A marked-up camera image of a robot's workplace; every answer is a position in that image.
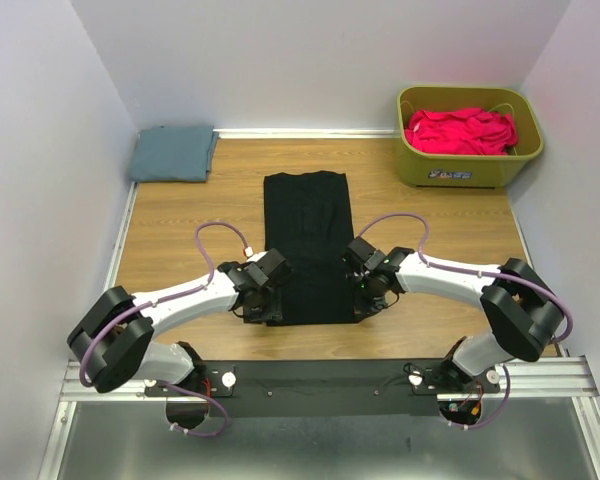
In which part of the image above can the black t-shirt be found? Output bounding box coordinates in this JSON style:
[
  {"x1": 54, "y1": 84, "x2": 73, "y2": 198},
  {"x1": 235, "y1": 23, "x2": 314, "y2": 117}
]
[{"x1": 263, "y1": 171, "x2": 356, "y2": 326}]

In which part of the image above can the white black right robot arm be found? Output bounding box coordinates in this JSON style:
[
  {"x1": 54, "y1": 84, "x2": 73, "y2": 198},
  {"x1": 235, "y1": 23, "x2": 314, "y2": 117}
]
[{"x1": 342, "y1": 237, "x2": 565, "y2": 392}]

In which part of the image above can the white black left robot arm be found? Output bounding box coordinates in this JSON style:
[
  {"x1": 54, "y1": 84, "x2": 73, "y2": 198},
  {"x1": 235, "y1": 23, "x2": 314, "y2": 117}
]
[{"x1": 67, "y1": 249, "x2": 292, "y2": 395}]

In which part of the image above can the folded blue-grey t-shirt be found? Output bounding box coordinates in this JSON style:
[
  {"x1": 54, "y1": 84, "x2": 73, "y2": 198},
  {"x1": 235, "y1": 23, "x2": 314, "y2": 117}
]
[{"x1": 128, "y1": 125, "x2": 219, "y2": 183}]

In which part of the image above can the aluminium frame rail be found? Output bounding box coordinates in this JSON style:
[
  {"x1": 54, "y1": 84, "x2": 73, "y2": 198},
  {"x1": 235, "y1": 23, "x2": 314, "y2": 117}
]
[{"x1": 39, "y1": 179, "x2": 600, "y2": 480}]

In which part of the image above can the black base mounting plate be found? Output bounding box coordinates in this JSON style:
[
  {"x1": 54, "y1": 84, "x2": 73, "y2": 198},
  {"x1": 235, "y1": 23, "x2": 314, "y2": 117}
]
[{"x1": 144, "y1": 357, "x2": 501, "y2": 419}]

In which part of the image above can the pink t-shirt in bin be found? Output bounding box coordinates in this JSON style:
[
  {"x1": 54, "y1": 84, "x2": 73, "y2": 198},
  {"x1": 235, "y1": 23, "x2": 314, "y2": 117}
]
[{"x1": 404, "y1": 107, "x2": 519, "y2": 156}]

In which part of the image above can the olive green plastic bin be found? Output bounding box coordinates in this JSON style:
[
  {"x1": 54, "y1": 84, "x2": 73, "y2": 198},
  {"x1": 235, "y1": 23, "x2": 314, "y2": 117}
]
[{"x1": 396, "y1": 85, "x2": 544, "y2": 188}]

